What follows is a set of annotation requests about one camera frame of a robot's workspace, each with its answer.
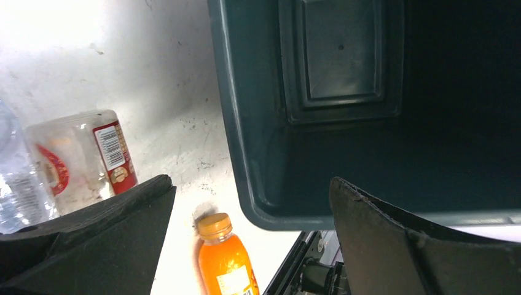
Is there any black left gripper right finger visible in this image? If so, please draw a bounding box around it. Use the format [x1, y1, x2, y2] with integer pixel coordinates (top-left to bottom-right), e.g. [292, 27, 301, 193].
[329, 177, 520, 294]

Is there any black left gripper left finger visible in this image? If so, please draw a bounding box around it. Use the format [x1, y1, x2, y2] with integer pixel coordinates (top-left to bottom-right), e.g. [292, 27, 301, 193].
[1, 175, 176, 294]

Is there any clear bottle red cap label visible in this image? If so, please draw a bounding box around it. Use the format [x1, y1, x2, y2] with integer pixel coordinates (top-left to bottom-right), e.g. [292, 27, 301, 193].
[26, 109, 138, 216]

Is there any orange juice bottle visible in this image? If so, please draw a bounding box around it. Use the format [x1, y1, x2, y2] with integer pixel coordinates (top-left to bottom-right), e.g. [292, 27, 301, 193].
[197, 213, 260, 295]

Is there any dark green plastic bin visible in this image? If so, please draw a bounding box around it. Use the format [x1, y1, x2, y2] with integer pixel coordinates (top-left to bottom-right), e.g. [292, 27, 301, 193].
[208, 1, 520, 230]

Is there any small clear water bottle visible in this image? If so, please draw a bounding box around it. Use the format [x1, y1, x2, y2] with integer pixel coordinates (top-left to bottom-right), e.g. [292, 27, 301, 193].
[1, 102, 59, 234]

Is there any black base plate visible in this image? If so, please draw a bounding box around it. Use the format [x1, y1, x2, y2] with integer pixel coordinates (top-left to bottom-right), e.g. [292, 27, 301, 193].
[264, 230, 351, 295]

